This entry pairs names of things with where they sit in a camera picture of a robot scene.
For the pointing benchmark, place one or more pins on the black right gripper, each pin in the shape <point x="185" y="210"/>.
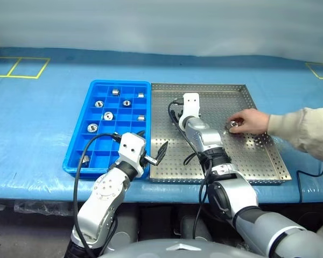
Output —
<point x="180" y="114"/>

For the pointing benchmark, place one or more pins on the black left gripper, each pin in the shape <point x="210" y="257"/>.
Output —
<point x="143" y="161"/>

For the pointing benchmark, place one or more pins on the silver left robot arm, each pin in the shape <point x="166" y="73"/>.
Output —
<point x="107" y="188"/>

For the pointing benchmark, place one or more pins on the person forearm beige sleeve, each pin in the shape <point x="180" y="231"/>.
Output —
<point x="298" y="129"/>

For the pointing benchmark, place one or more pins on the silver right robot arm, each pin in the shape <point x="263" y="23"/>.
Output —
<point x="204" y="134"/>

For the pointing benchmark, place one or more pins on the blue compartment tray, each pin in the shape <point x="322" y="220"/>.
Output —
<point x="102" y="146"/>

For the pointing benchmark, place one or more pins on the person bare hand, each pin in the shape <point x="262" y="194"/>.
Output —
<point x="254" y="121"/>

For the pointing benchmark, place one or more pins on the metal nut tray centre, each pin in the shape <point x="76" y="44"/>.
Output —
<point x="126" y="103"/>

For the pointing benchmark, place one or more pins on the metal nut tray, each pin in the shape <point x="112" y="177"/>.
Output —
<point x="98" y="103"/>
<point x="126" y="103"/>

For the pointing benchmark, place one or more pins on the metal nut tray left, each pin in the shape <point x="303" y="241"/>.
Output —
<point x="98" y="103"/>

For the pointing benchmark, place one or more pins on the perforated metal tray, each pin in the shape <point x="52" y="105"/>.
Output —
<point x="258" y="161"/>

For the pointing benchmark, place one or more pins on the grey robot torso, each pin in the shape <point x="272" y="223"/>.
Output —
<point x="150" y="250"/>

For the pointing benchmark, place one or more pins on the blue plastic table cover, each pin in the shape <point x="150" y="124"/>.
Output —
<point x="29" y="121"/>

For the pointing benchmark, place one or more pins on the clear plastic wrap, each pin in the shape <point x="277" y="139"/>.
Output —
<point x="43" y="208"/>

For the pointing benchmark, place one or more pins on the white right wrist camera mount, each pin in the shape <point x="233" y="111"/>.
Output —
<point x="191" y="104"/>

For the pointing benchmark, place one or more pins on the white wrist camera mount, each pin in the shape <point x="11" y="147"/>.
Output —
<point x="132" y="153"/>
<point x="191" y="104"/>

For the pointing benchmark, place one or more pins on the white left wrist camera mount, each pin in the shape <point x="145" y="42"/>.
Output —
<point x="132" y="153"/>

